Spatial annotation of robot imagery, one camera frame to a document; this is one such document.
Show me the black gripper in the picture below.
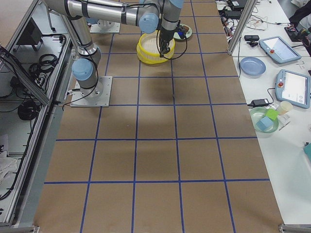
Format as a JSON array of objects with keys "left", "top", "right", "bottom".
[
  {"left": 158, "top": 28, "right": 178, "bottom": 57},
  {"left": 175, "top": 24, "right": 187, "bottom": 39}
]

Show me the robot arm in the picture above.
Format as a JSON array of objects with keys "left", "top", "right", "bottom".
[{"left": 45, "top": 0, "right": 184, "bottom": 69}]

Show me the brown bun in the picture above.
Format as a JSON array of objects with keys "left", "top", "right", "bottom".
[{"left": 181, "top": 25, "right": 189, "bottom": 33}]

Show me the green plate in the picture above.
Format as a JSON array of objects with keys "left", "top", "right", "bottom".
[{"left": 173, "top": 23, "right": 192, "bottom": 41}]

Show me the black webcam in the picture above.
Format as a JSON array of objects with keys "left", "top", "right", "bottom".
[{"left": 244, "top": 35, "right": 259, "bottom": 47}]

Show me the blue plate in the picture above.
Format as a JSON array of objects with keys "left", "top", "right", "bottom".
[{"left": 240, "top": 57, "right": 266, "bottom": 76}]

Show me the far teach pendant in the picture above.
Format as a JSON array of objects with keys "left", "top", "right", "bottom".
[{"left": 259, "top": 36, "right": 301, "bottom": 64}]

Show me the teach pendant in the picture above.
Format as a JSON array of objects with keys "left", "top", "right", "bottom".
[
  {"left": 275, "top": 69, "right": 311, "bottom": 109},
  {"left": 259, "top": 36, "right": 301, "bottom": 64}
]

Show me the black power brick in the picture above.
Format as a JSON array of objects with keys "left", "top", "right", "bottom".
[{"left": 247, "top": 99, "right": 270, "bottom": 108}]

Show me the green bowl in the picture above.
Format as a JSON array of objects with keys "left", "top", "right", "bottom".
[{"left": 249, "top": 107, "right": 279, "bottom": 133}]

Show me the green foam cube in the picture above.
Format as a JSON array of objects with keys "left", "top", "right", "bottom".
[{"left": 265, "top": 108, "right": 279, "bottom": 120}]

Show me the near teach pendant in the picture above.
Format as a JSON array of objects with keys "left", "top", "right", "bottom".
[{"left": 275, "top": 69, "right": 311, "bottom": 109}]

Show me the blue foam cube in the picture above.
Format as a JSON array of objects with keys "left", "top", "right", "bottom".
[{"left": 255, "top": 116, "right": 274, "bottom": 132}]

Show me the paper cup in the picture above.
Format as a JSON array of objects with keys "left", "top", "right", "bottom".
[{"left": 277, "top": 101, "right": 293, "bottom": 115}]

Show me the black braided cable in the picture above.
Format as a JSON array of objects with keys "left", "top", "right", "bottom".
[{"left": 159, "top": 20, "right": 188, "bottom": 60}]

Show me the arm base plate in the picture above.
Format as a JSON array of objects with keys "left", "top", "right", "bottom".
[
  {"left": 70, "top": 76, "right": 113, "bottom": 107},
  {"left": 90, "top": 20, "right": 121, "bottom": 34}
]

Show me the aluminium frame post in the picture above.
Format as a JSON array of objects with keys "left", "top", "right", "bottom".
[{"left": 227, "top": 0, "right": 257, "bottom": 55}]

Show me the aluminium frame rail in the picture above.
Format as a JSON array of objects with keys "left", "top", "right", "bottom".
[{"left": 0, "top": 0, "right": 72, "bottom": 231}]

